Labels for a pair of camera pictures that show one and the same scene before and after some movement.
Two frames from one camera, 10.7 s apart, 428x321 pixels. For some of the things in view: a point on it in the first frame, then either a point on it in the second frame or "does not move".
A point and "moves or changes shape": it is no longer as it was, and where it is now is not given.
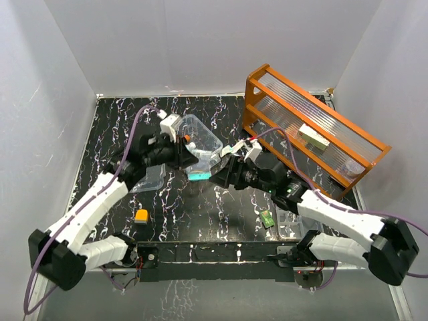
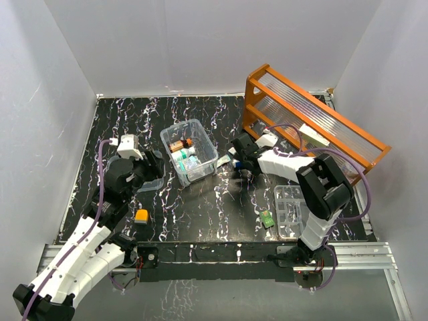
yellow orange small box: [141, 217] does not move
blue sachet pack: [199, 176] moves or changes shape
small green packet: [267, 219] does not move
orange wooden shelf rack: [330, 150] does not move
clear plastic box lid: [154, 180] does not move
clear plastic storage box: [201, 144] moves or changes shape
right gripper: [232, 173] → [239, 158]
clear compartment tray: [290, 225] does not move
